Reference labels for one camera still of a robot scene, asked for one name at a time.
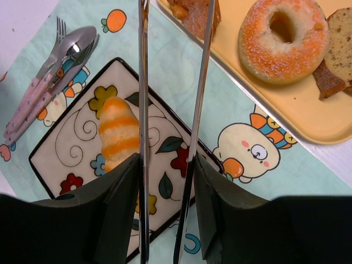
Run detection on square floral ceramic plate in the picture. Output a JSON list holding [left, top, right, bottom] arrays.
[[28, 57, 224, 263]]

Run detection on sugared orange donut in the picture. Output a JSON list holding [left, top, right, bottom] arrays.
[[238, 1, 329, 84]]

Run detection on seeded bread slice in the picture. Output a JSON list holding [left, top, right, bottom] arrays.
[[313, 7, 351, 100]]

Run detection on fork with pink handle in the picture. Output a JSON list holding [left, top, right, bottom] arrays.
[[4, 17, 67, 138]]

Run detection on spoon with pink handle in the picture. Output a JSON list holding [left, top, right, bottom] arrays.
[[4, 25, 97, 141]]

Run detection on knife with pink handle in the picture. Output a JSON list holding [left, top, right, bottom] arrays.
[[4, 35, 100, 145]]

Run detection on reddish brown bread piece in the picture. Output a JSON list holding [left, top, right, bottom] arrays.
[[168, 0, 210, 40]]

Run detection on striped bread roll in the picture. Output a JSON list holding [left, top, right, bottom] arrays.
[[98, 97, 140, 173]]

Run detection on green cartoon placemat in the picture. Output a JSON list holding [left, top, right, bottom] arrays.
[[0, 0, 352, 264]]

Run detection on metal serving tongs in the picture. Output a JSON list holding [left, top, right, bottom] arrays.
[[138, 1, 215, 263]]

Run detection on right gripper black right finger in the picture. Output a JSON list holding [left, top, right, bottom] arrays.
[[194, 156, 351, 263]]

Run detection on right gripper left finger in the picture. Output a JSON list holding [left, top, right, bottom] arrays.
[[1, 154, 140, 263]]

